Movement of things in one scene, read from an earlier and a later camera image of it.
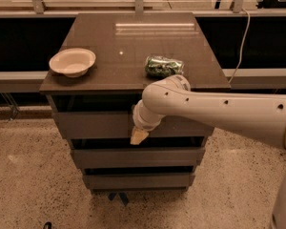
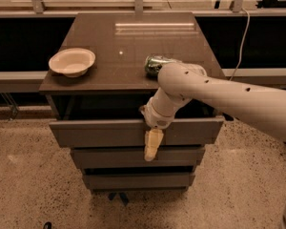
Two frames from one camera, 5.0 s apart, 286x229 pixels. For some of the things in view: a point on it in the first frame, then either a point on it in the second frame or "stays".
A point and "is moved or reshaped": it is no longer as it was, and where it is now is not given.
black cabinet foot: [124, 196] stays
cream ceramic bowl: [73, 62] stays
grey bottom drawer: [139, 180] stays
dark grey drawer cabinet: [100, 67] stays
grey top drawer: [118, 124] is moved or reshaped
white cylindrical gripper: [142, 123] -> [155, 117]
